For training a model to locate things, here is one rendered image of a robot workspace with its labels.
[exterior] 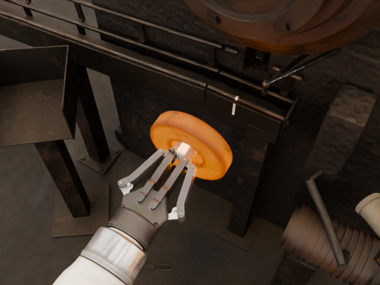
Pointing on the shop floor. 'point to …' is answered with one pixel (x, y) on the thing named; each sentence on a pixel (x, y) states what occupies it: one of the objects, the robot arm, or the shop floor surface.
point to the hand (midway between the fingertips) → (190, 142)
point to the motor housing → (324, 251)
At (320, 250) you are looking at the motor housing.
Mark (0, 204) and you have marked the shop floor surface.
